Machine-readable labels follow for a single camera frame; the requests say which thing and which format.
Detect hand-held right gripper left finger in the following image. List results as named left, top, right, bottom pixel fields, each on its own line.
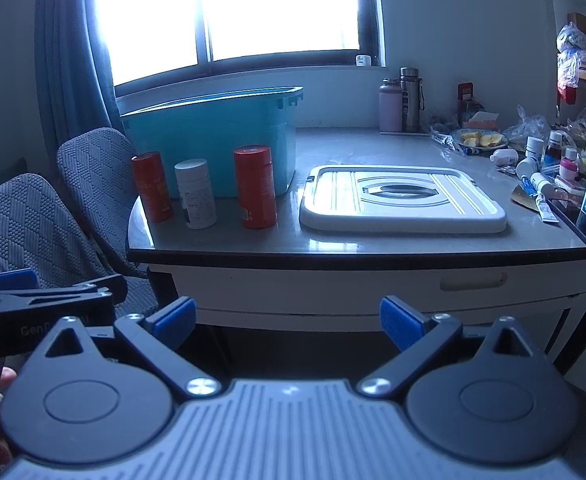
left=45, top=296, right=222, bottom=401

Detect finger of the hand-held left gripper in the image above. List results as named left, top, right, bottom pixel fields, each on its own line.
left=0, top=268, right=40, bottom=293
left=0, top=274, right=128, bottom=318

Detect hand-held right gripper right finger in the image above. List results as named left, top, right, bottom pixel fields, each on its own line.
left=359, top=296, right=544, bottom=401

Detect white storage box lid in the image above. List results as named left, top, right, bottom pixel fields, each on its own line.
left=299, top=165, right=508, bottom=234

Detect person's left hand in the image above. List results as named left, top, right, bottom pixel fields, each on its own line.
left=0, top=366, right=20, bottom=468

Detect grey quilted chair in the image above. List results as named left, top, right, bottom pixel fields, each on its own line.
left=0, top=173, right=158, bottom=321
left=56, top=127, right=138, bottom=261

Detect white desk drawer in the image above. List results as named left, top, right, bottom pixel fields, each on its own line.
left=148, top=260, right=586, bottom=318

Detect red cylindrical canister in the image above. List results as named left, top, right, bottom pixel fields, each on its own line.
left=132, top=151, right=174, bottom=223
left=233, top=145, right=278, bottom=230

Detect white supplement bottle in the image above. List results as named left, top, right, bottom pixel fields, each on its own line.
left=174, top=158, right=218, bottom=230

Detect grey marble desk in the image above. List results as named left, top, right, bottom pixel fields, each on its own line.
left=127, top=126, right=586, bottom=378

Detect teal plastic storage box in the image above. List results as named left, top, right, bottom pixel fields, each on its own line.
left=119, top=86, right=304, bottom=200

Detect blue white ointment tube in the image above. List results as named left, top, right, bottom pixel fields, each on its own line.
left=518, top=176, right=560, bottom=224

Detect blue white plastic wrapper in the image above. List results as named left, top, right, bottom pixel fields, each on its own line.
left=430, top=127, right=466, bottom=154

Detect plate of sliced fruit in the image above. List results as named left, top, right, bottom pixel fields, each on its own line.
left=450, top=129, right=510, bottom=150

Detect slim white bottle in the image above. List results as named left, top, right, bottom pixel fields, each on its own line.
left=530, top=172, right=556, bottom=198

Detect pink thermos bottle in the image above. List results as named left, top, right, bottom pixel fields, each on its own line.
left=379, top=78, right=404, bottom=134

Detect orange paper packet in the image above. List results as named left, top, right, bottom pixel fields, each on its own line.
left=465, top=111, right=501, bottom=131

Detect steel thermos bottle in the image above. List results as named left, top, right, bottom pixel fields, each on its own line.
left=399, top=67, right=424, bottom=133

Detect blue curtain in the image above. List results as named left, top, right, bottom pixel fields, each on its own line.
left=34, top=0, right=128, bottom=161

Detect pink white bottle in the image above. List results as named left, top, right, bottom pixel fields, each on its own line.
left=559, top=147, right=580, bottom=183

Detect brown syrup bottle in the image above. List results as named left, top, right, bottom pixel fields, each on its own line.
left=543, top=131, right=564, bottom=168

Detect clear plastic bag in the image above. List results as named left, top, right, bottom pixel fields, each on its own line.
left=510, top=105, right=551, bottom=146

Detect red cardboard package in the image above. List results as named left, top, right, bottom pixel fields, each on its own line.
left=457, top=82, right=474, bottom=116

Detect dark framed window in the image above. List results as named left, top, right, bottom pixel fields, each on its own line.
left=75, top=0, right=388, bottom=97

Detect hanging plastic bags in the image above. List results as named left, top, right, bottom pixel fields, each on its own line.
left=555, top=22, right=586, bottom=104

